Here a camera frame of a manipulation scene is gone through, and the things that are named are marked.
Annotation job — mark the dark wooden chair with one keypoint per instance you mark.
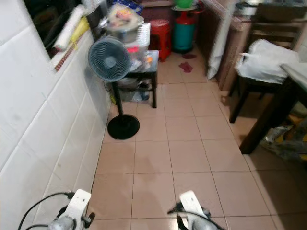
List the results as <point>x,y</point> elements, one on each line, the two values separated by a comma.
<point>276,21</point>

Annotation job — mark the yellow cloth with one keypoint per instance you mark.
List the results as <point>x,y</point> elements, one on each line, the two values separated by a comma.
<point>80,31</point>

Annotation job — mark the teal gas cylinder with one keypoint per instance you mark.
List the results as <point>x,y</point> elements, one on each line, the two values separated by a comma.
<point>183,34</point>

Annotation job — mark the grey standing fan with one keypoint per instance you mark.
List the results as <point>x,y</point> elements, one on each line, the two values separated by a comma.
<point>109,60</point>

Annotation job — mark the steel pot with packets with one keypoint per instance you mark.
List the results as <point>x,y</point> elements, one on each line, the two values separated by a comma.
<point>124,28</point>

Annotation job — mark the patterned bag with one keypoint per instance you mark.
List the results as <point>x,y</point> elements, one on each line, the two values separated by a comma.
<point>288,139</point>

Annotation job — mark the red plastic stool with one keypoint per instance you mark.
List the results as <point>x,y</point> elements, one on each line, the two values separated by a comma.
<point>160,38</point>

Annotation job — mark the red rag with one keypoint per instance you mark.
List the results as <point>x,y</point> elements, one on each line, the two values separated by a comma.
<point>185,67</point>

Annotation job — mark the grey topped dark wooden table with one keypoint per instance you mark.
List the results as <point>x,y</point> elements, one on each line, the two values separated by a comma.
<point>271,115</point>

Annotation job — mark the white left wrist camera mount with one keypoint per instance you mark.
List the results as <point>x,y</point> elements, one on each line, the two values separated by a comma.
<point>80,203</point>

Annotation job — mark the white plastic bag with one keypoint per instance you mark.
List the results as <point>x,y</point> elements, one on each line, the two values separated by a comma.
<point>266,60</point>

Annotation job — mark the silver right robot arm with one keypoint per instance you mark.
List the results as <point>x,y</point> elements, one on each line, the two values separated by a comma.
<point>205,222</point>

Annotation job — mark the white leaning board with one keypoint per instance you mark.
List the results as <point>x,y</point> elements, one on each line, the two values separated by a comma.
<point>220,43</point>

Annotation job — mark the white paper roll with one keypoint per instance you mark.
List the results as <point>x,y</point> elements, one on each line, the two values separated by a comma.
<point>72,28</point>

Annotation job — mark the green bowl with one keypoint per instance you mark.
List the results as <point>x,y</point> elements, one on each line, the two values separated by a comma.
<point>184,3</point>

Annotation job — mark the small black side table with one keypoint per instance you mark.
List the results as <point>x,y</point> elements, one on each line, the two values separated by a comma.
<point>151,76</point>

